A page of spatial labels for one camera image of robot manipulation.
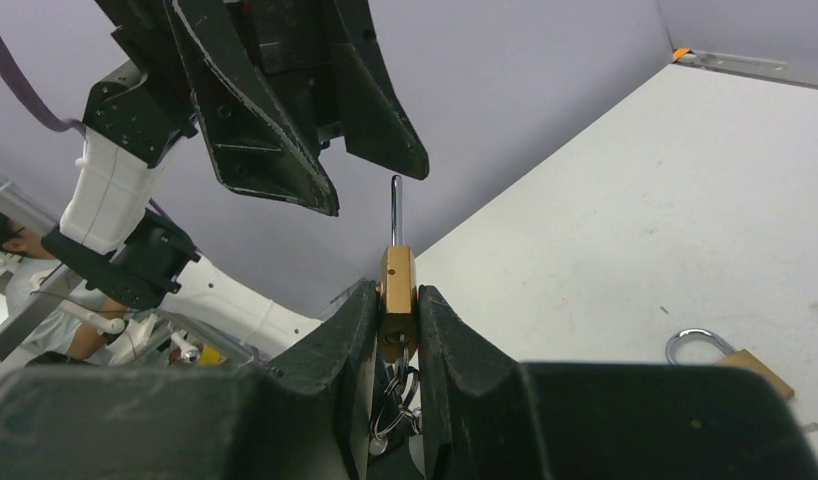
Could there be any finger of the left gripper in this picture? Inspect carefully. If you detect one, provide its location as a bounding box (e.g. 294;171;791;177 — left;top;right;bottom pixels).
164;1;339;217
321;0;430;180

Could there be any seated person with glasses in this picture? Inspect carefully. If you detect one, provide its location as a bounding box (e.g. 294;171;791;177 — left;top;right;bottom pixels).
0;219;127;366

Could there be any small padlock with keys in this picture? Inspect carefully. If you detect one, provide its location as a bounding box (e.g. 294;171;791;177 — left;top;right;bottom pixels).
378;175;419;364

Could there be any brass padlock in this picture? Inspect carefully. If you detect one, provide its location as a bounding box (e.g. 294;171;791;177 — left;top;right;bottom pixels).
664;327;797;402

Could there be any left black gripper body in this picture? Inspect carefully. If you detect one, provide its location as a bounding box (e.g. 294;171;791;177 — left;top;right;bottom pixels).
98;1;370;140

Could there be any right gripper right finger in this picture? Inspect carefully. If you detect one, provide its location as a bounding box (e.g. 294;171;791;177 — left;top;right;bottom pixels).
418;286;818;479

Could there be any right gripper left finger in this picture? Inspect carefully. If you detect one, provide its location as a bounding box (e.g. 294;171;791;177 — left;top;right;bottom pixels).
0;281;378;479

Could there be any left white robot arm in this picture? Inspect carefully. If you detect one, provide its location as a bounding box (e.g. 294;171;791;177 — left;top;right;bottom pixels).
43;1;430;356

